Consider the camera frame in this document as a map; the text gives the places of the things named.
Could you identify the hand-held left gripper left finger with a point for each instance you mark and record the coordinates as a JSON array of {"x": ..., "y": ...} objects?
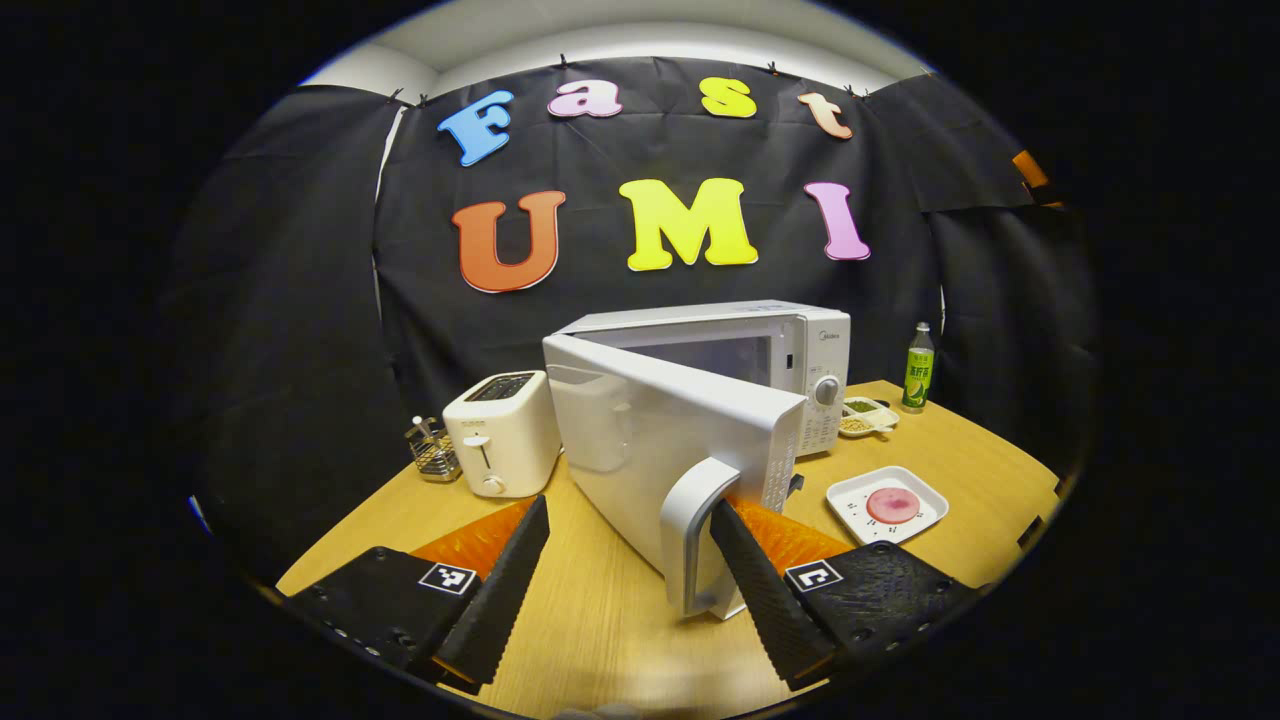
[{"x": 500, "y": 600}]

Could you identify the pink round meat slice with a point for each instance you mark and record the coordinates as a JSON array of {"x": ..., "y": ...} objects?
[{"x": 892, "y": 506}]

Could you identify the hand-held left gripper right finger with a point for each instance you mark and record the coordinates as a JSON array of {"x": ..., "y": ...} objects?
[{"x": 760, "y": 600}]

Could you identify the green drink bottle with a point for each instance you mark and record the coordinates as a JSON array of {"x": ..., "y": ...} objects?
[{"x": 918, "y": 375}]

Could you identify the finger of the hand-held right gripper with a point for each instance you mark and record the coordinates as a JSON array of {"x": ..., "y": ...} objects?
[
  {"x": 1030, "y": 170},
  {"x": 1050, "y": 200}
]

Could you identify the white compartment dish with grains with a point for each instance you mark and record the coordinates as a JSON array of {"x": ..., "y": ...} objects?
[{"x": 865, "y": 415}]

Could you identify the white square plate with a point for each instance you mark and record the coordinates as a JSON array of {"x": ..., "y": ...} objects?
[{"x": 850, "y": 505}]

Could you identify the white toaster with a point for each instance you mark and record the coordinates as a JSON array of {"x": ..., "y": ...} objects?
[{"x": 500, "y": 440}]

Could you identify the black backdrop cloth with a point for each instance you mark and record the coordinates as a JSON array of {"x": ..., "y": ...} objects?
[{"x": 300, "y": 300}]

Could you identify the white microwave oven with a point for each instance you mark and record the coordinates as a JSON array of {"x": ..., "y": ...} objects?
[{"x": 650, "y": 440}]

